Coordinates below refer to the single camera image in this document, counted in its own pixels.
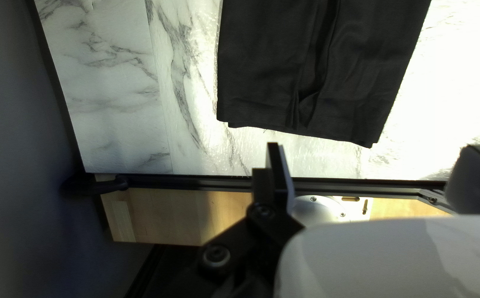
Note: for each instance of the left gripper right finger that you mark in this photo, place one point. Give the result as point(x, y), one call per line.
point(475, 182)

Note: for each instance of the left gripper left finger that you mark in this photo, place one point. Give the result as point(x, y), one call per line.
point(275, 194)

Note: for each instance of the black t-shirt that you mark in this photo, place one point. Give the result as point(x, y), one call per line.
point(314, 66)

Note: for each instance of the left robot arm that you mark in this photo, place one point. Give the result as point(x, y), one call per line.
point(326, 209)

